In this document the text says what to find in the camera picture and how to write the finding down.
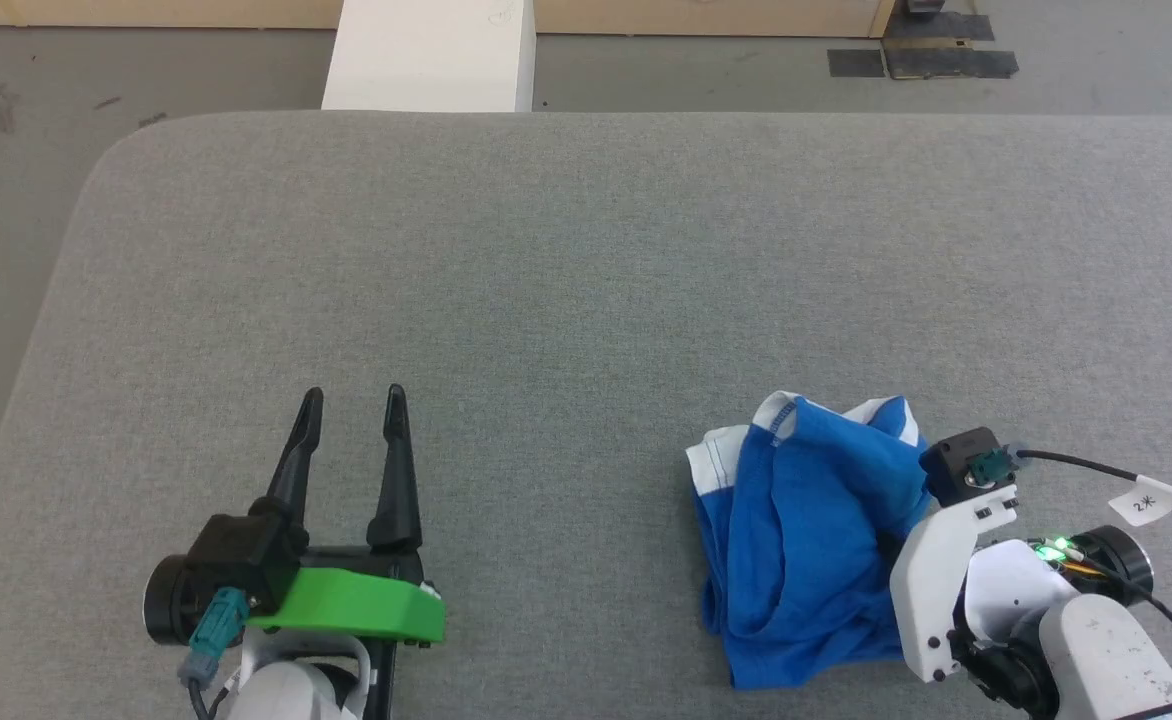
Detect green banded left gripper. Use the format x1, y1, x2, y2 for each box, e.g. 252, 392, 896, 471
245, 384, 446, 643

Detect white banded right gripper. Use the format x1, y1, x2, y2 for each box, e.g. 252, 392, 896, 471
890, 495, 1019, 683

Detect blue garment with white trim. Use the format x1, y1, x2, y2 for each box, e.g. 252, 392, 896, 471
686, 392, 934, 691

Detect wide black tape patch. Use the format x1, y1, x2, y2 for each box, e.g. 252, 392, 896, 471
884, 47, 1020, 80

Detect small black tape patch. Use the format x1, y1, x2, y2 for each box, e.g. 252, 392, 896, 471
827, 49, 886, 78

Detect beige wooden baseboard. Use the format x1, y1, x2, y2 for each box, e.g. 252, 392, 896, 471
0, 0, 897, 39

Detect black cable with label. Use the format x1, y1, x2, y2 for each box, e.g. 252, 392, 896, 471
1011, 448, 1172, 521

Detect cable with teal connector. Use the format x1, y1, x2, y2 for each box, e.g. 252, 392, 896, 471
179, 588, 250, 720

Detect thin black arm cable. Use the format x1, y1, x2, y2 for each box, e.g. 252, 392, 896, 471
1076, 560, 1172, 720

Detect white paper cable label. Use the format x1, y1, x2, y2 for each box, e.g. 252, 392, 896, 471
1108, 477, 1172, 527

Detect black tape patch by wall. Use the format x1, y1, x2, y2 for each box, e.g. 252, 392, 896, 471
884, 12, 995, 42

